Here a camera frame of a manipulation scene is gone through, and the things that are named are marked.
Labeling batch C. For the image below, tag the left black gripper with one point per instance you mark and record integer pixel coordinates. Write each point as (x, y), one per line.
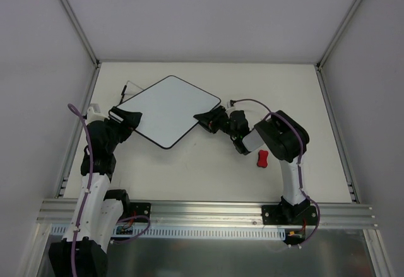
(120, 120)

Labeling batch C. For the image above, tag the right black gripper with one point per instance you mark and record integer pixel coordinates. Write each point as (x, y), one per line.
(217, 120)

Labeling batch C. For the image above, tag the white board with black frame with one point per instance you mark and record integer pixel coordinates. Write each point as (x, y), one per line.
(168, 108)

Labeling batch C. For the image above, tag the red whiteboard eraser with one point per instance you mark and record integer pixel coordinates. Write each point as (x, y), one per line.
(262, 161)

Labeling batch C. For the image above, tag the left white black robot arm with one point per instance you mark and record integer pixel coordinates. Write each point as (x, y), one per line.
(82, 250)

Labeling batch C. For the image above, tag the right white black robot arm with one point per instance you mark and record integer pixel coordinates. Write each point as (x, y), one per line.
(287, 142)

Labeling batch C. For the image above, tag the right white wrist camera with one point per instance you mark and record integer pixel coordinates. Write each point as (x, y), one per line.
(230, 107)

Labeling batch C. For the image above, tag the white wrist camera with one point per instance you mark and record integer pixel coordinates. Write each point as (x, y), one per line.
(230, 107)
(93, 113)

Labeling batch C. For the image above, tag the wire whiteboard stand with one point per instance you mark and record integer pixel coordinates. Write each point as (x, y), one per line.
(130, 89)

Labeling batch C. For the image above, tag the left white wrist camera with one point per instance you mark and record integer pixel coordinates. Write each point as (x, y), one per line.
(93, 113)

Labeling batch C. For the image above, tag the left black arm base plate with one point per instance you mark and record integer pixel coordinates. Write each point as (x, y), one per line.
(139, 210)

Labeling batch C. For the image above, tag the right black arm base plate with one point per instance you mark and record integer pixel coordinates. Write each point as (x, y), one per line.
(281, 214)

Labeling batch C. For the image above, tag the aluminium mounting rail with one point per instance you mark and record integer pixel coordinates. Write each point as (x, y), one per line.
(221, 214)

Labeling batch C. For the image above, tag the white slotted cable duct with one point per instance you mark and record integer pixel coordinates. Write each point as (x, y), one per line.
(170, 232)

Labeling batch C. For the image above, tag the left aluminium frame post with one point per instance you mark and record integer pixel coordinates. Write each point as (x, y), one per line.
(74, 21)

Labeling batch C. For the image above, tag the aluminium frame post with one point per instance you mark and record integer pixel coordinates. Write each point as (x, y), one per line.
(347, 18)
(74, 21)

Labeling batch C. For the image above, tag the right aluminium frame post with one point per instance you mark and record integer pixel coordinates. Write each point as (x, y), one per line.
(347, 18)

